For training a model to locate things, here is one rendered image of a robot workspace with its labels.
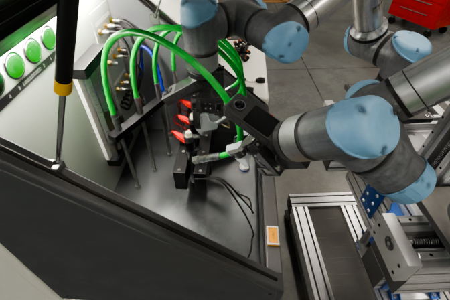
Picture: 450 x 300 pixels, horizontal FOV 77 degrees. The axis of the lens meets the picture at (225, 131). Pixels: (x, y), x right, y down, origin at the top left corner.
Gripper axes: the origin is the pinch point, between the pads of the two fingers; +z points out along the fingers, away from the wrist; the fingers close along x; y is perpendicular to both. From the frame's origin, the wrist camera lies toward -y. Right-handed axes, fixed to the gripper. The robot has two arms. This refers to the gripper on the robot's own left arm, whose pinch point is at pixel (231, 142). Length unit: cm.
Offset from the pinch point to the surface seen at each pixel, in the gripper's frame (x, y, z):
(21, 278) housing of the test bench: -51, -8, 30
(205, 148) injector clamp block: 4.7, 3.0, 29.3
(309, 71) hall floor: 208, 62, 177
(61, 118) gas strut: -22.2, -23.2, -15.6
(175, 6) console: 29, -37, 26
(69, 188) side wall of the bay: -28.0, -16.1, -7.1
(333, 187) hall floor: 78, 104, 95
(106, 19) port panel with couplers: 11, -47, 32
